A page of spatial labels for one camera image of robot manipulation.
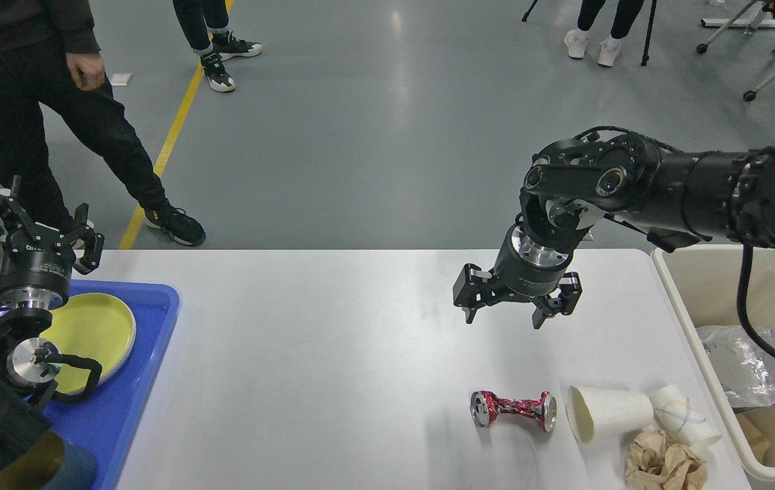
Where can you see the paper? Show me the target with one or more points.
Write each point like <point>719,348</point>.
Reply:
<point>656,462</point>

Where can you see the yellow plate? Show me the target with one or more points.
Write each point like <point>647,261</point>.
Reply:
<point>74,329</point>

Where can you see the person with black green sneakers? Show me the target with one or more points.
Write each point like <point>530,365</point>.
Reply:
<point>205,25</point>

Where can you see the beige plastic bin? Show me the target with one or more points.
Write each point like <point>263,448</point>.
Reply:
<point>702,282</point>

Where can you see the silver foil bag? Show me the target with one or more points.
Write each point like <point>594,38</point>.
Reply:
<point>746,372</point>

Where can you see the brown box in bin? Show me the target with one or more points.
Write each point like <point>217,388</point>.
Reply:
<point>758,442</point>

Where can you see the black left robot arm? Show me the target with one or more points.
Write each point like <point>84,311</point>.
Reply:
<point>32,369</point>

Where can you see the crushed white paper cup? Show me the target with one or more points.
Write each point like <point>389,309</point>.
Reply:
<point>678,415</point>

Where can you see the wheeled chair base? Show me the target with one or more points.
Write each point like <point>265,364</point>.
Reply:
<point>747,36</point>

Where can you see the person in black clothes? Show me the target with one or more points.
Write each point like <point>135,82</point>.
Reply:
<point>49,58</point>

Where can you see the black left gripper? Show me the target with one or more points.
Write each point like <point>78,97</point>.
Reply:
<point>39,276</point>

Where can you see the teal mug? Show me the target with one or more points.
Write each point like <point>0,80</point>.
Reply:
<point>53,463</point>

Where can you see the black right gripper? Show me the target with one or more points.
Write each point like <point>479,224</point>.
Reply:
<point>523,269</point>

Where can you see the blue plastic tray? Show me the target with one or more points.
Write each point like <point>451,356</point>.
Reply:
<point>105,424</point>

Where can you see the crushed red can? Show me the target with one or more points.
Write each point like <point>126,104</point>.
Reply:
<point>486,407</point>

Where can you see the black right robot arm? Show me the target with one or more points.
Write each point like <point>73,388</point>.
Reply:
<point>675,198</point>

